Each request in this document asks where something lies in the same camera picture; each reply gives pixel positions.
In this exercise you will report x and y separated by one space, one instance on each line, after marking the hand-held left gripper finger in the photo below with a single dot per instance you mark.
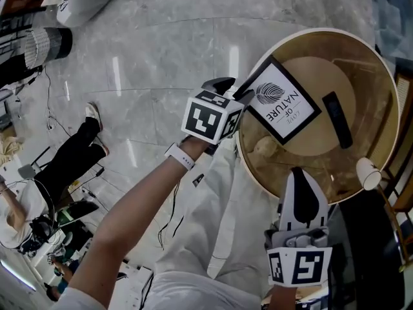
245 96
222 84

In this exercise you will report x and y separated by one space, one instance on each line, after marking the pleated white black cylinder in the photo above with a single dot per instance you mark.
48 47

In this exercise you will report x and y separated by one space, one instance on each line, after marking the black remote control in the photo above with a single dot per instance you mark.
337 119

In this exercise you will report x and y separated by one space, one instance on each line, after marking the wooden chair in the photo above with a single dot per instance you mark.
403 134

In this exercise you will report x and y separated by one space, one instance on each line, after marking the black power adapter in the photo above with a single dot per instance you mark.
100 171

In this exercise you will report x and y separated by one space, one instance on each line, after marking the person's white clothing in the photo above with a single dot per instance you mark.
226 237

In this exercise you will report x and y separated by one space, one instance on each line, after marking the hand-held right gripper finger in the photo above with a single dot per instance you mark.
287 212
319 212

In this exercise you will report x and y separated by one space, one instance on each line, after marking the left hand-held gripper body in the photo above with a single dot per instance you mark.
203 118

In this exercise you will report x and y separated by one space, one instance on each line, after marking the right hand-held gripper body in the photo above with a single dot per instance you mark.
300 266

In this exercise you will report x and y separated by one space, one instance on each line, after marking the black green seat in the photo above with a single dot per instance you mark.
77 212

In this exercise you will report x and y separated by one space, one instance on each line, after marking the plastic-wrapped glass tank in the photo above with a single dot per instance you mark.
393 18

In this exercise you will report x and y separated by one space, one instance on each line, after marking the person's beige shoe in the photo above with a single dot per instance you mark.
266 145

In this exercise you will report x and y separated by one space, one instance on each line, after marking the white wristband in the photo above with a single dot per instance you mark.
180 157

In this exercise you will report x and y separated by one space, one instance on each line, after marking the black metal rack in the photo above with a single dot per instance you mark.
13 34

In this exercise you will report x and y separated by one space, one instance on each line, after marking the white cup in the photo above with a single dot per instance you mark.
368 173

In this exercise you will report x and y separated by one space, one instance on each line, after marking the white power strip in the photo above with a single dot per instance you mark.
50 123

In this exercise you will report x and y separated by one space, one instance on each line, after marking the beige cloth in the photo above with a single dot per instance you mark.
11 148

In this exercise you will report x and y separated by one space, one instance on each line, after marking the person's left forearm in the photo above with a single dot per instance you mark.
129 212

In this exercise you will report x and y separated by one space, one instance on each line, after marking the grey black chair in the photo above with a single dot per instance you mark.
29 170

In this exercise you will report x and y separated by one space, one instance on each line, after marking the black framed nature print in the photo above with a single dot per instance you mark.
284 105

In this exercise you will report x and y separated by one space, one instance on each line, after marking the round glass side table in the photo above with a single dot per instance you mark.
364 76

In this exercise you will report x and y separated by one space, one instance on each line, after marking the black glass cabinet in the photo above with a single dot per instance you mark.
361 254

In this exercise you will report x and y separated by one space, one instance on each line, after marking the person's right forearm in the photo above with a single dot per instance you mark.
284 299

